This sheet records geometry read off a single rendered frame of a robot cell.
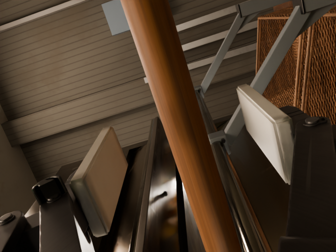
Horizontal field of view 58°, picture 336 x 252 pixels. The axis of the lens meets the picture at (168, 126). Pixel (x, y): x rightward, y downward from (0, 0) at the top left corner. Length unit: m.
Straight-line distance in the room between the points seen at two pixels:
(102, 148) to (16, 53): 3.83
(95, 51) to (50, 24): 0.56
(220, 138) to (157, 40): 0.43
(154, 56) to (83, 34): 3.49
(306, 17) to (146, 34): 0.45
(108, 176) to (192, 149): 0.08
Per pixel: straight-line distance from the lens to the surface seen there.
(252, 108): 0.16
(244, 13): 1.07
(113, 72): 3.63
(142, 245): 0.80
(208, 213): 0.25
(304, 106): 1.20
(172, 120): 0.21
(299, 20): 0.62
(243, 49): 3.20
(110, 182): 0.16
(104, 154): 0.16
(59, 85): 3.82
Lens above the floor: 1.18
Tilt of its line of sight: 6 degrees up
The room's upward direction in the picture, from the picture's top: 107 degrees counter-clockwise
